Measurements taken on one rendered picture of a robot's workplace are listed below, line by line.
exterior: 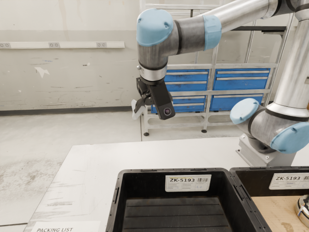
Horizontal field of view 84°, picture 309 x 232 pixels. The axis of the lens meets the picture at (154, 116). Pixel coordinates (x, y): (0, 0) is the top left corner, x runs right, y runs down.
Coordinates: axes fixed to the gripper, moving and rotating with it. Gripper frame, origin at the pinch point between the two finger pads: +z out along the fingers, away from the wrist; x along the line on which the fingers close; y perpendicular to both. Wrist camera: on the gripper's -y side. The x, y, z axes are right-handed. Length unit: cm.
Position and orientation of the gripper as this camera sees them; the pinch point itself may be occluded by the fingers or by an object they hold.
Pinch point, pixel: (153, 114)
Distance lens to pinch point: 64.0
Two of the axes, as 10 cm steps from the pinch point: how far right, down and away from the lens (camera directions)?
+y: -3.8, -8.1, 4.6
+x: -9.3, 3.1, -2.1
